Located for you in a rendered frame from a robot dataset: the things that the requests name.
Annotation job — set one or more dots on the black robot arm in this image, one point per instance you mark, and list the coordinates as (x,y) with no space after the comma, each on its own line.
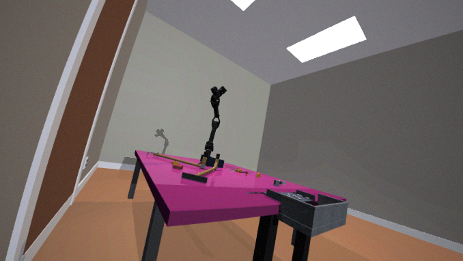
(215,124)

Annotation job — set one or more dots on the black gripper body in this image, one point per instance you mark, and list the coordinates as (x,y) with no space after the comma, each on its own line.
(216,96)

